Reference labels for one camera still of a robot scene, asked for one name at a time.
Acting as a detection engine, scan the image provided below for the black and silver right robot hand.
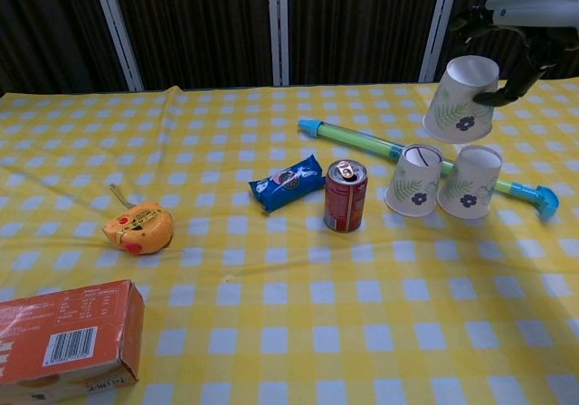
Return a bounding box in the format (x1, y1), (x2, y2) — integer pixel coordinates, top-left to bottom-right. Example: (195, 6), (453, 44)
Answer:
(454, 0), (579, 108)

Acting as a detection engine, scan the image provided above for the white paper cup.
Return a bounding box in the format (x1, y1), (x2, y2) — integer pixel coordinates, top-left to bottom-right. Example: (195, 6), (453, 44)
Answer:
(422, 54), (501, 145)
(436, 145), (504, 221)
(384, 143), (445, 219)

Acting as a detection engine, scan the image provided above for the black pleated partition panel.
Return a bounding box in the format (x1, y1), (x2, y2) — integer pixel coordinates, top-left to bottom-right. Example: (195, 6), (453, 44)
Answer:
(287, 0), (443, 87)
(110, 0), (275, 91)
(436, 0), (579, 83)
(0, 0), (128, 95)

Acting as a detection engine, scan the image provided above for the green blue water squirter toy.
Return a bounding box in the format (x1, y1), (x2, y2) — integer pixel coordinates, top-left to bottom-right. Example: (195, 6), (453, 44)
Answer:
(297, 118), (561, 221)

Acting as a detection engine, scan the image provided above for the red soda can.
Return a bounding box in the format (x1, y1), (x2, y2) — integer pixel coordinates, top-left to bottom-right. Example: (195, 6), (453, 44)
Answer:
(323, 159), (368, 234)

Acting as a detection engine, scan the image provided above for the blue cookie packet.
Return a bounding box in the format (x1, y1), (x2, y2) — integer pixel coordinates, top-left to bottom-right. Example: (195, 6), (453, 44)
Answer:
(248, 153), (324, 212)

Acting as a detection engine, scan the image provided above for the yellow white checkered tablecloth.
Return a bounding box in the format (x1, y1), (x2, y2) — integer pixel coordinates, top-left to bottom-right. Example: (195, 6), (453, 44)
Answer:
(0, 77), (579, 405)

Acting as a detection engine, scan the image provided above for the orange tape measure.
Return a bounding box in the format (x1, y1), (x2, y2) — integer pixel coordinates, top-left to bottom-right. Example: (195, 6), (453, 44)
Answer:
(100, 183), (175, 256)

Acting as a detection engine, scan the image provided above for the orange cardboard box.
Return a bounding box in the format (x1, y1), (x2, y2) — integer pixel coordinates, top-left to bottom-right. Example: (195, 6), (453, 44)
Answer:
(0, 279), (146, 401)

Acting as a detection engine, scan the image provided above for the white partition frame post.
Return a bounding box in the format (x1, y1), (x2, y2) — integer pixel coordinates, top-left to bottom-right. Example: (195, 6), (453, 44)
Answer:
(267, 0), (290, 87)
(418, 0), (461, 84)
(89, 0), (145, 92)

